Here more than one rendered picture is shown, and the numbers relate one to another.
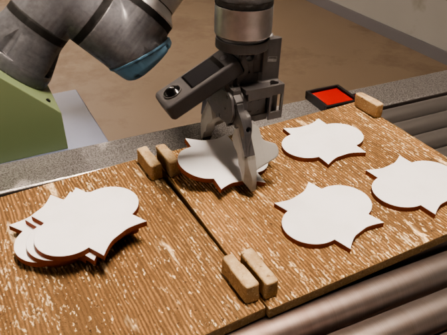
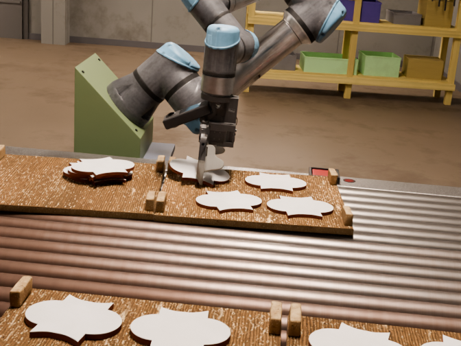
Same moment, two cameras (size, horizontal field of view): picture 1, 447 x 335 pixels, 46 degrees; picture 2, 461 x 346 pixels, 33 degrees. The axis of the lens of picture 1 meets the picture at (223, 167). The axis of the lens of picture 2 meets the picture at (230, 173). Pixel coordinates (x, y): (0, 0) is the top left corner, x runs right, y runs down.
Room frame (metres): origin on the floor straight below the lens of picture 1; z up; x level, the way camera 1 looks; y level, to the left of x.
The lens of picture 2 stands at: (-0.85, -0.85, 1.49)
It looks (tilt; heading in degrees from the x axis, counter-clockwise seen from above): 17 degrees down; 27
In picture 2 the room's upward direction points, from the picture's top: 4 degrees clockwise
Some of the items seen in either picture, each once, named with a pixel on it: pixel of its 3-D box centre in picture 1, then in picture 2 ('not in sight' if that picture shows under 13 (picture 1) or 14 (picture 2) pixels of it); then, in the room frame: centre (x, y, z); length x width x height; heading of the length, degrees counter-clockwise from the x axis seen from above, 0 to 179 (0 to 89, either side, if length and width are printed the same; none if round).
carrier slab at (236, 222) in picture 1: (324, 181); (252, 197); (0.64, -0.15, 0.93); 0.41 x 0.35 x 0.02; 118
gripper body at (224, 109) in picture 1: (245, 78); (217, 119); (0.67, -0.03, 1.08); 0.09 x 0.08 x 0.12; 118
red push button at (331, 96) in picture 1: (332, 99); (324, 176); (0.92, -0.21, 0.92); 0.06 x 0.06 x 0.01; 24
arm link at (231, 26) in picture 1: (242, 20); (217, 84); (0.67, -0.02, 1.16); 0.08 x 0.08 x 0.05
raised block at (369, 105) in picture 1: (368, 104); (333, 176); (0.85, -0.26, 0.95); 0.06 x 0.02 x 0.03; 28
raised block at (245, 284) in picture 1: (239, 277); (150, 200); (0.42, -0.02, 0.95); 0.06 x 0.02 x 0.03; 29
